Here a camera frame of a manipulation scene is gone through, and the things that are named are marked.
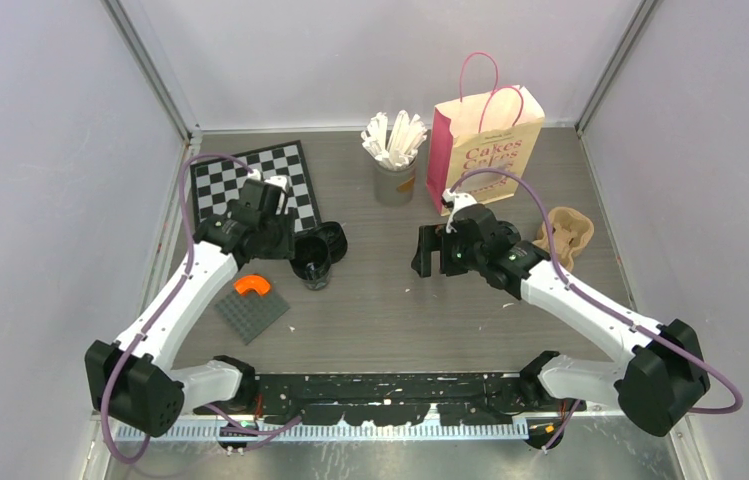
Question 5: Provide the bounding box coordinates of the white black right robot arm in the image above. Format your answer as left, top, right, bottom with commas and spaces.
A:
411, 204, 711, 436

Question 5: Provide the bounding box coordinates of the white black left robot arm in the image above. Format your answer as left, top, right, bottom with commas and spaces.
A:
84, 176, 296, 437

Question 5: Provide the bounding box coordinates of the black cup stack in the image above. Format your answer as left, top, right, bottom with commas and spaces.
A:
289, 235, 332, 291

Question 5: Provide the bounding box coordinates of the orange curved pipe piece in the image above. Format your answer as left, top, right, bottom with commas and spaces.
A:
233, 274, 272, 297

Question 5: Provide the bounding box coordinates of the grey holder cup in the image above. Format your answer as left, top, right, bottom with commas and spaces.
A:
373, 163, 416, 207

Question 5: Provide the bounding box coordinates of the black white chessboard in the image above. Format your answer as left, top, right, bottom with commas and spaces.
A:
190, 140, 321, 233

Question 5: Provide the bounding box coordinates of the black lid stack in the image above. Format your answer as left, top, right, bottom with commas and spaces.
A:
312, 221, 348, 264

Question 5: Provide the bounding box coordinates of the grey studded baseplate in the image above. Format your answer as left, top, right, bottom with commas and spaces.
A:
214, 291, 290, 345

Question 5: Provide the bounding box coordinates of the white wrapped stirrers bundle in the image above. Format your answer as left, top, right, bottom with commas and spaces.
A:
360, 110, 428, 172

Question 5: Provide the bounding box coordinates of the pink cakes paper bag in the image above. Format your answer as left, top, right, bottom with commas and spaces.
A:
426, 51, 545, 216

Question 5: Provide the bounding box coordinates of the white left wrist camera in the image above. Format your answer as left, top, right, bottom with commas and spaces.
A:
247, 170, 291, 214

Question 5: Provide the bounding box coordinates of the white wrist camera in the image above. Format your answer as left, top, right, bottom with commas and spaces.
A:
247, 170, 291, 214
441, 189, 477, 234

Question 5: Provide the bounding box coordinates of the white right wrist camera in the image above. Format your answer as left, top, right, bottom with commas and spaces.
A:
441, 189, 477, 234

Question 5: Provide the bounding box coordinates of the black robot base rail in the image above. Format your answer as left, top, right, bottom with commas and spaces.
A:
216, 372, 574, 427

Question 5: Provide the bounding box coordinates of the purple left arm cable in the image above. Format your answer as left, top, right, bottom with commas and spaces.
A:
99, 153, 306, 465

